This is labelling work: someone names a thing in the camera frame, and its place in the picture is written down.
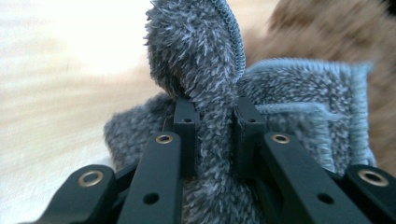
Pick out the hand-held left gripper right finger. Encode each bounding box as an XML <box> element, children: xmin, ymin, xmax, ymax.
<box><xmin>233</xmin><ymin>96</ymin><xmax>268</xmax><ymax>179</ymax></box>

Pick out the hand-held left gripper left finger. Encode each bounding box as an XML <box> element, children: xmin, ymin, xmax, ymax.
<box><xmin>162</xmin><ymin>96</ymin><xmax>201</xmax><ymax>179</ymax></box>

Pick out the grey fluffy cloth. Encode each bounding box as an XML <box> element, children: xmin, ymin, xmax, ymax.
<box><xmin>103</xmin><ymin>0</ymin><xmax>378</xmax><ymax>224</ymax></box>

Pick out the brown plush toy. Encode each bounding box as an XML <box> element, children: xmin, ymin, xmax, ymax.
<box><xmin>242</xmin><ymin>0</ymin><xmax>396</xmax><ymax>178</ymax></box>

